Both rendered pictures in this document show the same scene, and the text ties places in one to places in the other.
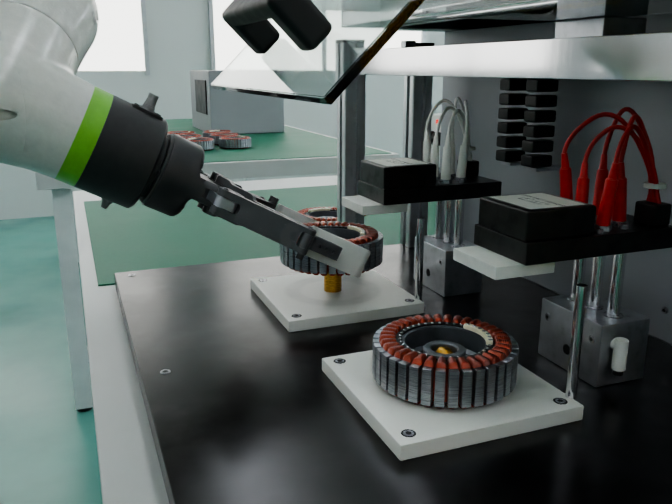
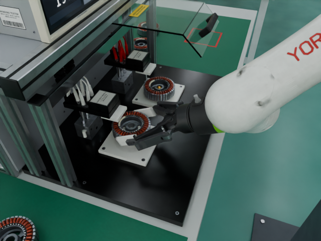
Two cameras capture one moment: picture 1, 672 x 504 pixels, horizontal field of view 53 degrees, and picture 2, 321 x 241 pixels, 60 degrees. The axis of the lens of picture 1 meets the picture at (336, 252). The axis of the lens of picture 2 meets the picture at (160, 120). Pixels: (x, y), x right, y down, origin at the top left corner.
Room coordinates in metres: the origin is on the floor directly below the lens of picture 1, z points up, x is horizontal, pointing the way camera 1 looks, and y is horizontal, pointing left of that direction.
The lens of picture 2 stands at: (1.09, 0.45, 1.40)
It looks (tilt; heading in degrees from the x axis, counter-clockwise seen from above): 43 degrees down; 221
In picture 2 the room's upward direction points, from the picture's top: straight up
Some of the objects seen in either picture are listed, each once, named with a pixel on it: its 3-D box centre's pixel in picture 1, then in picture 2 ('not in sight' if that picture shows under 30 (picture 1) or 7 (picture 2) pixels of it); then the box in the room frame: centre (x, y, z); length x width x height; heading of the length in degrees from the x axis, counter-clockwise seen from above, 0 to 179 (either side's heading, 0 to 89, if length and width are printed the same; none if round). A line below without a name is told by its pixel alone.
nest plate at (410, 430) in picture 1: (442, 386); (159, 93); (0.49, -0.08, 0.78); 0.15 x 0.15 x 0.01; 21
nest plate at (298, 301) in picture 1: (332, 294); (132, 140); (0.72, 0.00, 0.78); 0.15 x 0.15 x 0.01; 21
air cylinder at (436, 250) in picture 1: (446, 263); (89, 124); (0.77, -0.13, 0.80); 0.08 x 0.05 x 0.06; 21
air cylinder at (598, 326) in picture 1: (590, 335); (123, 81); (0.55, -0.22, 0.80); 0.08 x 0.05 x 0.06; 21
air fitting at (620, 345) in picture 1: (619, 356); not in sight; (0.50, -0.23, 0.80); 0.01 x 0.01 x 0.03; 21
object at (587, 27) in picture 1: (598, 36); not in sight; (0.61, -0.22, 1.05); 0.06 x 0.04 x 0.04; 21
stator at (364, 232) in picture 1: (331, 247); (131, 127); (0.72, 0.00, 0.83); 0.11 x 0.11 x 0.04
